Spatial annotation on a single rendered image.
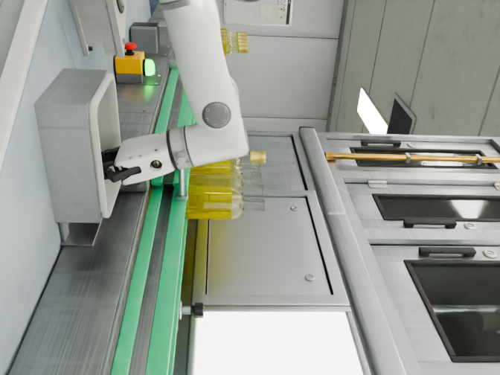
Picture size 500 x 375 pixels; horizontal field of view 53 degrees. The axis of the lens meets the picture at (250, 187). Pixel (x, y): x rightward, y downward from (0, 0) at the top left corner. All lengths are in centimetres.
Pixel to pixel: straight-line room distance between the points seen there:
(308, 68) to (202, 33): 659
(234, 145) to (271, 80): 649
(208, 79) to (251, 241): 58
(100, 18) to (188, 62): 32
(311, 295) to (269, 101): 644
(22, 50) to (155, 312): 45
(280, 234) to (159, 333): 57
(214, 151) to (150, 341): 33
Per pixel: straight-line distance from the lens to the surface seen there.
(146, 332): 82
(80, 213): 92
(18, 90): 80
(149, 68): 143
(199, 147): 88
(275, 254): 123
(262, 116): 755
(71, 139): 85
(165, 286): 89
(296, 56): 729
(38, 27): 89
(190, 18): 81
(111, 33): 108
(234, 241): 126
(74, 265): 93
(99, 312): 83
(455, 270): 139
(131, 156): 90
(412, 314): 122
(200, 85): 79
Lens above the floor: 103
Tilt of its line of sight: 4 degrees up
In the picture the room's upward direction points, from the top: 91 degrees clockwise
